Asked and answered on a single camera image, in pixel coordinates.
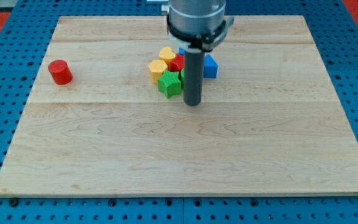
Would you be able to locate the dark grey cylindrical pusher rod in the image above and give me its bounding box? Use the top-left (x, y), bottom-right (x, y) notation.
top-left (183, 51), bottom-right (204, 106)

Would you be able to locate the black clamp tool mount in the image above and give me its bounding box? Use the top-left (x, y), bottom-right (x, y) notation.
top-left (166, 16), bottom-right (234, 54)

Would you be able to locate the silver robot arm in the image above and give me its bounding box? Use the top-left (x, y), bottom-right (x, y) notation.
top-left (166, 0), bottom-right (234, 106)

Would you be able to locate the small blue block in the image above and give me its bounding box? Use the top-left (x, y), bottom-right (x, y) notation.
top-left (178, 48), bottom-right (185, 55)

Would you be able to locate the green block behind rod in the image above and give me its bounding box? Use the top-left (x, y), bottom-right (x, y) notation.
top-left (180, 68), bottom-right (185, 90)

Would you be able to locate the red star block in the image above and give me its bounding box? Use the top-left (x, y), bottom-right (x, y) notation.
top-left (169, 54), bottom-right (185, 72)

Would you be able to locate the blue triangle block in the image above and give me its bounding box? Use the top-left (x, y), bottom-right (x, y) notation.
top-left (203, 54), bottom-right (219, 78)

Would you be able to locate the yellow heart block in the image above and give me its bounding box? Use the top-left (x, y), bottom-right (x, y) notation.
top-left (158, 46), bottom-right (176, 68)

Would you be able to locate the green star block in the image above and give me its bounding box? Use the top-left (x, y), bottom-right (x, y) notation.
top-left (157, 70), bottom-right (181, 98)

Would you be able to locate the yellow hexagon block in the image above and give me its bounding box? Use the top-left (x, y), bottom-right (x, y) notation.
top-left (148, 60), bottom-right (168, 84)

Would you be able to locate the wooden board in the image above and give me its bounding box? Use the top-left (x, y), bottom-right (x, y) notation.
top-left (0, 16), bottom-right (358, 198)

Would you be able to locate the red cylinder block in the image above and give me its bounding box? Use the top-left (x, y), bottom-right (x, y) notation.
top-left (48, 60), bottom-right (73, 85)

